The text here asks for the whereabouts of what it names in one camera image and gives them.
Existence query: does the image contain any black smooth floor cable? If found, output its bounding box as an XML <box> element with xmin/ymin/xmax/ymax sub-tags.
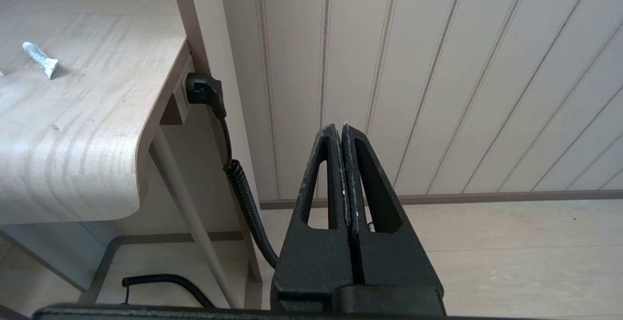
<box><xmin>122</xmin><ymin>274</ymin><xmax>216</xmax><ymax>309</ymax></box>

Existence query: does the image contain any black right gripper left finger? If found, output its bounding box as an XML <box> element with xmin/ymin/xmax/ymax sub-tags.
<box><xmin>270</xmin><ymin>124</ymin><xmax>355</xmax><ymax>312</ymax></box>

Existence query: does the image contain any beige round table leg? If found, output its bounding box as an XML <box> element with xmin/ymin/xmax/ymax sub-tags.
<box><xmin>148</xmin><ymin>124</ymin><xmax>242</xmax><ymax>309</ymax></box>

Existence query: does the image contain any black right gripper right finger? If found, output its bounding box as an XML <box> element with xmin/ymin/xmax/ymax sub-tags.
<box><xmin>336</xmin><ymin>123</ymin><xmax>446</xmax><ymax>314</ymax></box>

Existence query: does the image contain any brown socket box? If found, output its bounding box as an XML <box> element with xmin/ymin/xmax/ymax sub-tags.
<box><xmin>160</xmin><ymin>69</ymin><xmax>193</xmax><ymax>126</ymax></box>

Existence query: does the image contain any grey metal desk frame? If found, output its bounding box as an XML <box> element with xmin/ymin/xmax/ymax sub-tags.
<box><xmin>78</xmin><ymin>235</ymin><xmax>125</xmax><ymax>306</ymax></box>

